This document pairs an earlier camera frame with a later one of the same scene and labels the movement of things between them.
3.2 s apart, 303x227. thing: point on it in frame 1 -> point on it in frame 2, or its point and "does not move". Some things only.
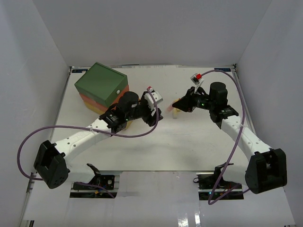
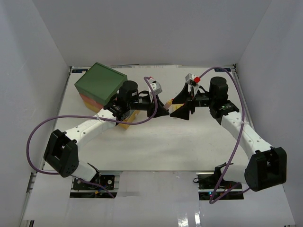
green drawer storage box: (102, 83) does not move
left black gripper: (148, 119) -> (161, 111)
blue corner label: (223, 69) does not move
